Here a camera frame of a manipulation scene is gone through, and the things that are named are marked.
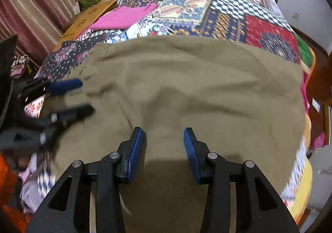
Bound pink patterned pouch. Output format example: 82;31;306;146
10;55;30;79

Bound orange cloth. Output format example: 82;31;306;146
0;152;33;233

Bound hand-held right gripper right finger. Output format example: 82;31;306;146
183;127;301;233

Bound brown cardboard box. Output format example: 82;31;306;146
52;0;118;53

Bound yellow blanket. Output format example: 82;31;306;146
283;155;314;223

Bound pink folded cloth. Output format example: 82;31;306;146
89;3;159;30

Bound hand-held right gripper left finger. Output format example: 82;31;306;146
26;127;147;233

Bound striped maroon curtain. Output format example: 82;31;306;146
0;0;81;67

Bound khaki pants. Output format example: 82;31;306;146
41;35;307;233

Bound wooden bed frame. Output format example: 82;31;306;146
290;25;332;146

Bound patchwork printed bedsheet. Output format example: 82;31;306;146
24;0;315;220

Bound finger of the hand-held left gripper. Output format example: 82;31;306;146
16;104;95;150
19;79;83;99

